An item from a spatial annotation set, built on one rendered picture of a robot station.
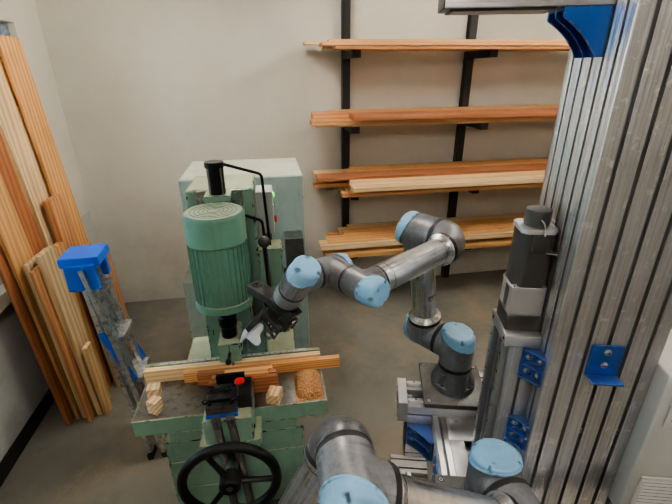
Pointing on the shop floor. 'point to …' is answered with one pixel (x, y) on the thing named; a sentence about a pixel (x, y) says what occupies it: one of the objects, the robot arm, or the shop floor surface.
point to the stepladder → (109, 322)
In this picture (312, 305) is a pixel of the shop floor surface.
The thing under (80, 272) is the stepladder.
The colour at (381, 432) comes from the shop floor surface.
